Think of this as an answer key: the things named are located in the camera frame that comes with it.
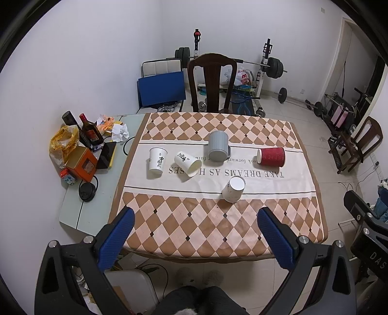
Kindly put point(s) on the black exercise frame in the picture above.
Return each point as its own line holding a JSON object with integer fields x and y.
{"x": 359, "y": 101}

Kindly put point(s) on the small red and blue can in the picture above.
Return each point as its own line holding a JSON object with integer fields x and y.
{"x": 67, "y": 177}

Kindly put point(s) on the chrome dumbbell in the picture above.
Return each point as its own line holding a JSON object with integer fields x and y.
{"x": 202, "y": 106}

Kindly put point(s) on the black tablet in yellow case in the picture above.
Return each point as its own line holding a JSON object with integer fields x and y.
{"x": 106, "y": 155}

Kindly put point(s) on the grey fluffy slipper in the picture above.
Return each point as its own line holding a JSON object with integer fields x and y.
{"x": 185, "y": 276}
{"x": 212, "y": 277}

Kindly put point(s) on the blue clothing pile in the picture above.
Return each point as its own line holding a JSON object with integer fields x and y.
{"x": 382, "y": 200}

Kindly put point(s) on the white padded chair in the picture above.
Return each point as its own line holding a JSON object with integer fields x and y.
{"x": 160, "y": 67}

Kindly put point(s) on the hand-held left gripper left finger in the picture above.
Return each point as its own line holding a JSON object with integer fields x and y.
{"x": 116, "y": 240}

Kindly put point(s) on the black exercise mat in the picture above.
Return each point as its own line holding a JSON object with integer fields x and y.
{"x": 241, "y": 105}

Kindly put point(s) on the blue board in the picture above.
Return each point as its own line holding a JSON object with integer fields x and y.
{"x": 160, "y": 89}

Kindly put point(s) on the yellow plastic bag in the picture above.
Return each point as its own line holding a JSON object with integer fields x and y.
{"x": 62, "y": 142}

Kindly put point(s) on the brown checkered tablecloth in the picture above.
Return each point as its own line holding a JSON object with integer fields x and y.
{"x": 212, "y": 224}

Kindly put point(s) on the tall white printed paper cup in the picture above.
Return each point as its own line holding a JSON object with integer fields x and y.
{"x": 156, "y": 163}

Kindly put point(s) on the black round charger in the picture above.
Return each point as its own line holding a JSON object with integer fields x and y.
{"x": 86, "y": 192}

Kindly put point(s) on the plain white paper cup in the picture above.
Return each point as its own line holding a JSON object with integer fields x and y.
{"x": 233, "y": 190}

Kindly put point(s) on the small barbell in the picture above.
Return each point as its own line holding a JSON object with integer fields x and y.
{"x": 283, "y": 95}

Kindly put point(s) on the red and white plastic bag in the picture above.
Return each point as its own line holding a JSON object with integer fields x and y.
{"x": 242, "y": 77}

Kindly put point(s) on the white plastic stool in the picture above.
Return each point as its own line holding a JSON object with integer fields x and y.
{"x": 133, "y": 290}

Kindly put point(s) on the brown wooden chair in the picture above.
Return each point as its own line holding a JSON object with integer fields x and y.
{"x": 368, "y": 133}

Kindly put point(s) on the crumpled white paper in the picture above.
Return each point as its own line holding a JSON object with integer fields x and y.
{"x": 119, "y": 132}

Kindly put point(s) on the dark wooden chair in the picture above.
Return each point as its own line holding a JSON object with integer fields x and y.
{"x": 212, "y": 78}

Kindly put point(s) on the person's legs in dark trousers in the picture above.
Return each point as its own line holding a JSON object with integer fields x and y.
{"x": 197, "y": 301}

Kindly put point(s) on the orange cardboard box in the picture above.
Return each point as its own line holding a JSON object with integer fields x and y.
{"x": 81, "y": 165}

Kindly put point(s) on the white squat rack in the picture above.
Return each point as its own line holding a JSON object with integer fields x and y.
{"x": 264, "y": 60}

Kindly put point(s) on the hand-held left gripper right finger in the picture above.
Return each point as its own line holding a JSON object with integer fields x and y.
{"x": 277, "y": 242}

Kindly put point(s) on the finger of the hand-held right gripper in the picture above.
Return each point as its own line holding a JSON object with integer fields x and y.
{"x": 356, "y": 204}

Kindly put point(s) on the pink bag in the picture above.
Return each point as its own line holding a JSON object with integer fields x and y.
{"x": 339, "y": 116}

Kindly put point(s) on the orange snack packets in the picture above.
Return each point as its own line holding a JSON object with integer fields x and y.
{"x": 106, "y": 124}

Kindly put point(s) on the short white printed paper cup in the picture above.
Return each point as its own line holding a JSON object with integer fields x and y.
{"x": 188, "y": 165}

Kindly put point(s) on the grey ribbed mug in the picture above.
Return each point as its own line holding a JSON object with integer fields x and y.
{"x": 217, "y": 147}

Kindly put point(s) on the dark bottle with red cap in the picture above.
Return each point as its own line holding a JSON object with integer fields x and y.
{"x": 90, "y": 133}

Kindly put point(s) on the barbell with black plates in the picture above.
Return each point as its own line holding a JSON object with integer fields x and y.
{"x": 275, "y": 68}

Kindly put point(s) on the red ribbed paper cup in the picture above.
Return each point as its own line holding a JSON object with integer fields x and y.
{"x": 272, "y": 156}

